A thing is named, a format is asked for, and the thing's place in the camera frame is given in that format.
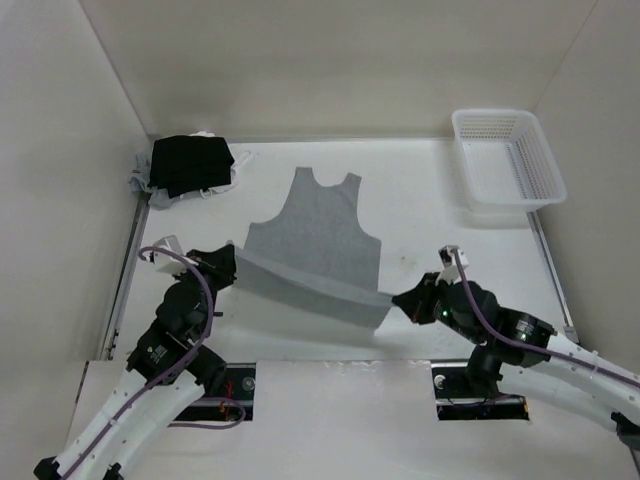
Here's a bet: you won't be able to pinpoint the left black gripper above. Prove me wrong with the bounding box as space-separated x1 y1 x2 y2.
174 244 239 338

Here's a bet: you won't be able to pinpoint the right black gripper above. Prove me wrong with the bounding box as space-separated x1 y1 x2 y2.
392 271 484 344

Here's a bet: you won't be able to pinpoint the grey tank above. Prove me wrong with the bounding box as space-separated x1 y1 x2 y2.
129 153 174 210
235 167 392 330

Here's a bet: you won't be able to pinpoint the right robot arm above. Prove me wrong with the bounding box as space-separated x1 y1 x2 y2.
392 273 639 449

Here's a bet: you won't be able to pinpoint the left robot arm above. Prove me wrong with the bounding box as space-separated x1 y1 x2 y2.
33 237 237 479

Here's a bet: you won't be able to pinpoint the folded white tank top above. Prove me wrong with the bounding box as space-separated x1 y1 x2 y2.
180 131 254 198

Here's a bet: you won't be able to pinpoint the folded black tank top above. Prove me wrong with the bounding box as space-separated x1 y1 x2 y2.
149 135 235 198

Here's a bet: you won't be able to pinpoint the folded grey tank top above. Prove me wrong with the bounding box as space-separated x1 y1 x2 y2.
129 153 174 210

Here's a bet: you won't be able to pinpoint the white plastic basket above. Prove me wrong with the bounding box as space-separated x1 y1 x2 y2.
451 108 567 215

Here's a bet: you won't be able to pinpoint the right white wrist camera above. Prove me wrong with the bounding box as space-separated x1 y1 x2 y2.
435 245 469 285

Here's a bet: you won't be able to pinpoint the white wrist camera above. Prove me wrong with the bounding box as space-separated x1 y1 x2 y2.
435 245 469 285
139 235 196 277

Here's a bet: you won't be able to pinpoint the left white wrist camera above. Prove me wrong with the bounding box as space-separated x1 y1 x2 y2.
139 235 196 277

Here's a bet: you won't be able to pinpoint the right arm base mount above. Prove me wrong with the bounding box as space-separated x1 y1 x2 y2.
431 356 530 422

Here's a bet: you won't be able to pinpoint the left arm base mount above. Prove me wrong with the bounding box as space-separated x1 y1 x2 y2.
175 363 256 425

